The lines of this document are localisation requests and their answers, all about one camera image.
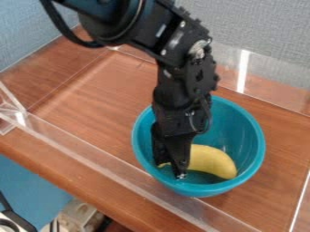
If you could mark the black chair part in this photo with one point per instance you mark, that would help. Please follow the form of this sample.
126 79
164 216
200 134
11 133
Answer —
11 221

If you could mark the clear acrylic barrier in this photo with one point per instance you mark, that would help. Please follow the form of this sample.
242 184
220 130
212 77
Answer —
262 79
162 210

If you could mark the white power strip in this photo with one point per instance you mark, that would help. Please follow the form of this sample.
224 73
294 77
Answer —
79 217

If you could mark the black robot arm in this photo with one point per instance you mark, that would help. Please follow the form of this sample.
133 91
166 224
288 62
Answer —
162 30

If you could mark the yellow toy banana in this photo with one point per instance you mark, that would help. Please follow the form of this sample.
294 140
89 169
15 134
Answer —
210 160

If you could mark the clear acrylic front barrier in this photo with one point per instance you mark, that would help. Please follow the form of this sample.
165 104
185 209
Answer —
162 210

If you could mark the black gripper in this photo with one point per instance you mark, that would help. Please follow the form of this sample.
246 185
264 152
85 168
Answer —
180 121

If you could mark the blue plastic bowl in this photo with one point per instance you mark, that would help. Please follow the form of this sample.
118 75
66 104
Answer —
236 134

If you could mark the clear acrylic back barrier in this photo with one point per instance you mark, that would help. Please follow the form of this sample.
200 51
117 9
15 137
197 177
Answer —
262 79

